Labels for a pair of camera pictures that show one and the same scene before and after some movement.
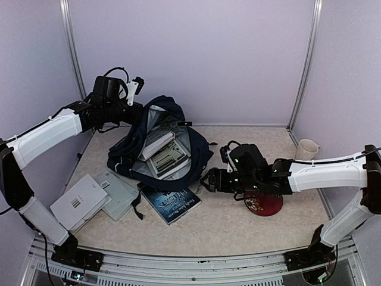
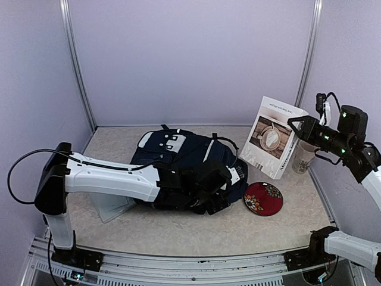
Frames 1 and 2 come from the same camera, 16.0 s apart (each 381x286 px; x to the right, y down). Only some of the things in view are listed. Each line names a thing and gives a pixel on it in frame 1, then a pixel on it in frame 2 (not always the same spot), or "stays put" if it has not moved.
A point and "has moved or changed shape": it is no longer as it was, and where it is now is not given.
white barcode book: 83,201 → 271,140
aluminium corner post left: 65,6 stays put
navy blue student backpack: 160,151 has moved or changed shape
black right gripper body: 230,186 → 312,136
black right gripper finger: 202,180 → 290,120
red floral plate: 266,205 stays put
